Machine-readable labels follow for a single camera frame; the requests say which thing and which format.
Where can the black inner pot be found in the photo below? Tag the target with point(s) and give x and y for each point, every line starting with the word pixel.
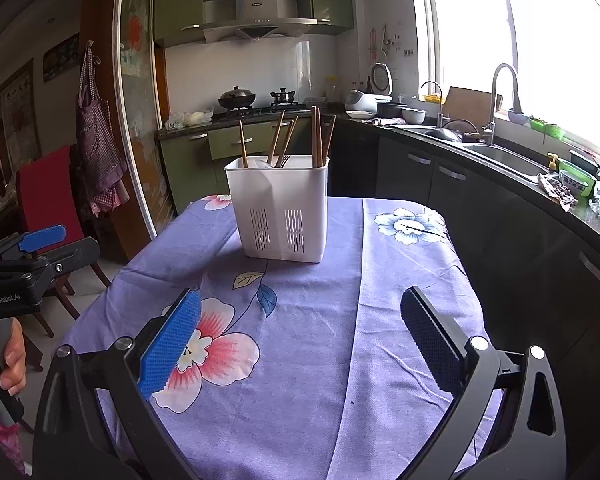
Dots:
pixel 390 109

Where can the black wok with lid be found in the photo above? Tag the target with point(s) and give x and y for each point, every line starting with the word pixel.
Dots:
pixel 236 97

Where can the grey bowl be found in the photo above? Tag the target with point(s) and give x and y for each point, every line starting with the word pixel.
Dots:
pixel 413 116

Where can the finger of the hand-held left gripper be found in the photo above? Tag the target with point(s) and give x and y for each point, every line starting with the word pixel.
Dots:
pixel 42 238
pixel 75 257

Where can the steel sink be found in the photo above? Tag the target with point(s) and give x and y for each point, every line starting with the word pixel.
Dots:
pixel 505 157

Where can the window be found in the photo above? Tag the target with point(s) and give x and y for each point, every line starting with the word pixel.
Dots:
pixel 470 35

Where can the glass sliding door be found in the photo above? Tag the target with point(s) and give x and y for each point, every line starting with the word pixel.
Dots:
pixel 140 110

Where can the green base cabinets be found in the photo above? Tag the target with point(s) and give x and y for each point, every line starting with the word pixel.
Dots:
pixel 190 160

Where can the green plastic containers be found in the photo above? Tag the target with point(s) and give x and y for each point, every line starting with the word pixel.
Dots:
pixel 547 127

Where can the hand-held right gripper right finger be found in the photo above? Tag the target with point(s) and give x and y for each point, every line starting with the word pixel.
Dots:
pixel 430 345

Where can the tall steel faucet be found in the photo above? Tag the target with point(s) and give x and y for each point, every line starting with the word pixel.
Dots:
pixel 494 105

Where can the steel range hood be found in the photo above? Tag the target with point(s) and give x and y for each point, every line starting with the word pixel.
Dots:
pixel 255 5

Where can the purple floral tablecloth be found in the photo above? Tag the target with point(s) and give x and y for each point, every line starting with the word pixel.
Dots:
pixel 305 335

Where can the patterned dish rag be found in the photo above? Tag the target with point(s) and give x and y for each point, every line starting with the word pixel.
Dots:
pixel 557 190

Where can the hanging kitchen tools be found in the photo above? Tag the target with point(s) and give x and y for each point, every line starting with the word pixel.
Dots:
pixel 382 42

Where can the pale purple bowl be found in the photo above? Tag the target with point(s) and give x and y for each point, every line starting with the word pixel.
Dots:
pixel 518 117

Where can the small steel faucet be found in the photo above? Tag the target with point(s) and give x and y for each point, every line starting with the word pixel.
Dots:
pixel 439 105

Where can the white rice cooker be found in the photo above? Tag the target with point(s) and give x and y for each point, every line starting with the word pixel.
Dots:
pixel 358 100

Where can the person's left forearm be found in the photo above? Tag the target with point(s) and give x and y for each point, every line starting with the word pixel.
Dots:
pixel 0 435

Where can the white plastic utensil holder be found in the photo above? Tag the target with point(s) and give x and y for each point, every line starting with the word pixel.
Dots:
pixel 280 195

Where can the checked apron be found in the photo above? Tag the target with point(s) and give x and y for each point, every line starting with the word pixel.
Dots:
pixel 97 135

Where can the dark framed picture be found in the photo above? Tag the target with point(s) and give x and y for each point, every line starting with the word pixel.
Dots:
pixel 61 57

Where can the white plastic bag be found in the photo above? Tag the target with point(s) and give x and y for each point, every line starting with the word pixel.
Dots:
pixel 192 117

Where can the glass jar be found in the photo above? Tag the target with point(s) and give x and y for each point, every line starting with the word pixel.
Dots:
pixel 332 92

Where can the blue patterned bowl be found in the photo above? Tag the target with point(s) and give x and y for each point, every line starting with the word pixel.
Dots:
pixel 572 182

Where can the dark pan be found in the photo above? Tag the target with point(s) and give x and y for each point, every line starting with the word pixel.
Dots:
pixel 445 134

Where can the framed wall scroll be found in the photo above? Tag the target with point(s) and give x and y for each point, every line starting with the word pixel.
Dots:
pixel 20 110

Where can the red chair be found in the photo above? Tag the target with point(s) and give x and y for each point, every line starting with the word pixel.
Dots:
pixel 45 195

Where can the black gas stove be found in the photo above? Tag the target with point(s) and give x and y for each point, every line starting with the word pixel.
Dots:
pixel 260 111

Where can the person's left hand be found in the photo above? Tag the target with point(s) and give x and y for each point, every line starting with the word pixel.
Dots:
pixel 15 360

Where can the white plate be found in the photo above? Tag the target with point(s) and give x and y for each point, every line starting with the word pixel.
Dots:
pixel 360 115

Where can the dark base cabinets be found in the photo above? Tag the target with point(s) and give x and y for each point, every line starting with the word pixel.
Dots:
pixel 480 220

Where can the wooden cutting board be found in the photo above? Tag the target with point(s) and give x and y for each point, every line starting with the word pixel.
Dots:
pixel 467 105

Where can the green wall cabinets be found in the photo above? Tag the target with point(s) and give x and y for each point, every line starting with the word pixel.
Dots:
pixel 177 10

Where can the pink kitchen cloth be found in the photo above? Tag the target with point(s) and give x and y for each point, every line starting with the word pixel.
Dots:
pixel 385 121

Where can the white spoon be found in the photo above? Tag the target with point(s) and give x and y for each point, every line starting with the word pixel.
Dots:
pixel 260 162

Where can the yellow bowl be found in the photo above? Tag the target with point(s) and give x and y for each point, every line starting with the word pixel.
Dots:
pixel 432 98

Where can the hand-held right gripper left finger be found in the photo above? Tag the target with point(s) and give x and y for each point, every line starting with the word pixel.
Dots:
pixel 172 340

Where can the yellow pump dispenser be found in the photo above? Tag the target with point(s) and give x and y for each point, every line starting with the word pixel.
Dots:
pixel 553 162

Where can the bunch of wooden chopsticks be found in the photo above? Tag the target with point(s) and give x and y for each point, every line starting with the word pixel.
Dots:
pixel 314 135

